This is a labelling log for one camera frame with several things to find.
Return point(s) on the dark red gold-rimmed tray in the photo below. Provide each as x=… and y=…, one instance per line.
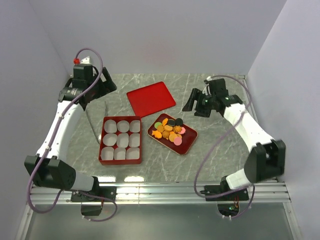
x=187, y=139

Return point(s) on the metal tongs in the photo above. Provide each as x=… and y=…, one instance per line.
x=95, y=115

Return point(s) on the orange fish cookie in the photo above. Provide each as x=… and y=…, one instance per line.
x=157, y=134

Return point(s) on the pink round cookie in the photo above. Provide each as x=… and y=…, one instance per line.
x=177, y=141

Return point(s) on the aluminium rail frame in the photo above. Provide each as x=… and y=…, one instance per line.
x=142, y=193

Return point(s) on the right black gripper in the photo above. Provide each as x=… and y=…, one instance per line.
x=196, y=95

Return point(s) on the orange flower cookie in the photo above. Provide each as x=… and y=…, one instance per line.
x=165, y=121

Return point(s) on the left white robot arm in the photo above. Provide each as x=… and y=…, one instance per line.
x=48, y=167

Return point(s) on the orange swirl cookie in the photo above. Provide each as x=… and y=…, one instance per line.
x=177, y=129

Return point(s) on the green round cookie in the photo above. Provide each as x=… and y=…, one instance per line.
x=157, y=124

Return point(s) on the red box lid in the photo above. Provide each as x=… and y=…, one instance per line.
x=150, y=99

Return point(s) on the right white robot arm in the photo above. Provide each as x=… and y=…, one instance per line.
x=266, y=159

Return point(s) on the black sandwich cookie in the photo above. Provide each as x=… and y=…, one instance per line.
x=179, y=122
x=171, y=122

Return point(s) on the orange sandwich cookie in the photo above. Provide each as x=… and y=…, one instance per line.
x=172, y=136

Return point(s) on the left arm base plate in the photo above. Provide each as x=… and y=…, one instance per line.
x=104, y=194

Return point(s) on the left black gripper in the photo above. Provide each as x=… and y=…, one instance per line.
x=108, y=85

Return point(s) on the red cookie box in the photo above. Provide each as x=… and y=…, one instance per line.
x=121, y=141

